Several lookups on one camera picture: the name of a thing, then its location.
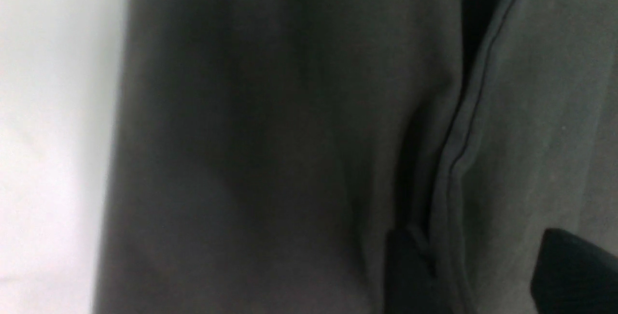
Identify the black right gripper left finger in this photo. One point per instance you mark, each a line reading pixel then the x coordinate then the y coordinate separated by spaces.
pixel 411 283

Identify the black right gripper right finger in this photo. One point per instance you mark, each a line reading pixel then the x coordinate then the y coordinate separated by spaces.
pixel 574 276

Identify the dark gray long-sleeve shirt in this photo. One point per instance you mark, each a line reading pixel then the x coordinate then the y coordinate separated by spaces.
pixel 265 149

